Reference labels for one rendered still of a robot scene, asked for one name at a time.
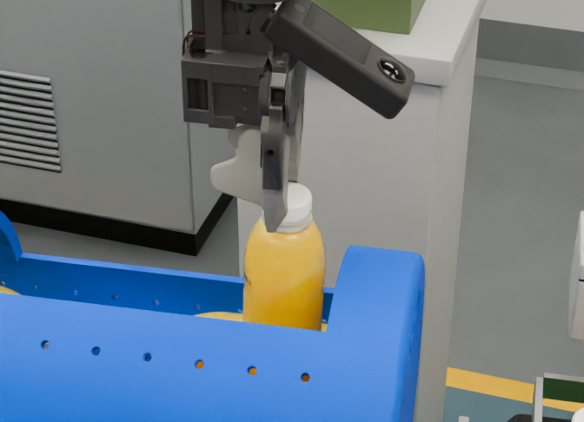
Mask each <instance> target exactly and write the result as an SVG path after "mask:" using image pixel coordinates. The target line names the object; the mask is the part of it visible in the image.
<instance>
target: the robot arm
mask: <svg viewBox="0 0 584 422"><path fill-rule="evenodd" d="M190 1H191V22H192V30H190V31H189V32H188V34H187V36H186V37H184V39H183V42H182V59H181V69H182V105H183V121H184V122H194V123H203V124H208V125H209V128H217V129H229V132H228V140H229V143H230V144H231V145H232V146H233V147H234V148H236V149H238V152H237V155H236V157H234V158H233V159H230V160H227V161H225V162H221V163H218V164H216V165H215V166H213V167H212V169H211V170H210V174H209V179H210V182H211V184H212V186H213V187H214V188H215V189H216V190H218V191H220V192H223V193H225V194H228V195H232V196H234V197H237V198H240V199H242V200H245V201H249V202H252V203H254V204H256V205H258V206H260V207H261V208H262V209H263V213H264V221H265V226H266V230H267V232H268V233H274V232H275V231H276V230H277V229H278V227H279V226H280V224H281V223H282V221H283V220H284V218H285V217H286V215H287V213H288V187H289V182H295V183H298V176H299V167H300V158H301V148H302V129H303V112H304V95H305V82H306V75H307V66H309V67H310V68H311V69H312V70H314V71H315V72H317V73H318V74H320V75H321V76H323V77H325V78H326V79H328V80H329V81H331V82H332V83H333V84H335V85H336V86H338V87H339V88H341V89H343V90H344V91H346V92H347V93H349V94H350V95H352V96H353V97H354V98H355V99H357V100H358V101H360V102H362V103H363V104H365V105H366V106H368V107H369V108H371V109H372V110H374V111H375V112H376V113H378V114H379V115H381V116H383V117H384V118H386V119H389V120H390V119H394V118H395V117H396V116H397V115H398V114H399V113H400V111H401V110H402V109H403V108H404V106H405V105H406V104H407V103H408V99H409V96H410V92H411V89H412V87H413V84H414V80H415V73H414V71H413V70H412V69H411V68H410V67H408V66H407V65H405V64H404V63H402V62H400V61H399V60H397V59H396V58H394V57H393V56H391V55H390V54H389V53H388V52H386V51H385V50H383V49H381V48H380V47H378V46H377V45H375V44H374V43H372V42H371V41H369V40H368V39H367V38H366V37H364V36H362V35H361V34H359V33H358V32H357V31H355V30H353V29H352V28H350V27H349V26H348V25H347V24H345V23H343V22H342V21H341V20H339V19H338V18H336V17H335V16H333V15H331V14H330V13H328V12H327V11H326V10H324V9H323V8H322V7H320V6H319V5H317V4H316V3H314V2H312V1H311V0H190ZM280 2H282V3H281V4H280V6H279V7H278V9H277V10H276V9H275V7H276V5H277V4H275V3H280ZM191 32H192V34H190V33H191ZM190 36H191V38H190V39H189V37H190ZM186 40H187V49H186V52H185V42H186ZM237 123H239V125H237Z"/></svg>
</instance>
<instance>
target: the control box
mask: <svg viewBox="0 0 584 422"><path fill-rule="evenodd" d="M568 336H569V338H570V339H572V340H584V211H581V212H580V216H579V222H578V230H577V234H576V240H575V245H574V256H573V262H572V267H571V274H570V279H569V315H568Z"/></svg>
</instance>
